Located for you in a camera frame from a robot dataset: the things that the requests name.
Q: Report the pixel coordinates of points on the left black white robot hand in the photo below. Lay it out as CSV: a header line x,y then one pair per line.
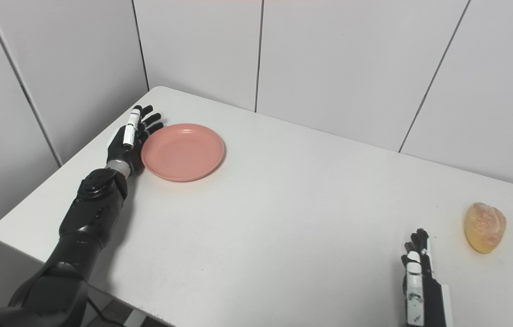
x,y
120,152

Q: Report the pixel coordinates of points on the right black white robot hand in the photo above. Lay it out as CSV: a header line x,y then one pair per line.
x,y
429,299

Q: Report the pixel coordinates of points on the pink round plate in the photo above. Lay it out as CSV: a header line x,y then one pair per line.
x,y
183,152

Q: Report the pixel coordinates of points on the brown bread roll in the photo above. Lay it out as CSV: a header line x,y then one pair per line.
x,y
484,227

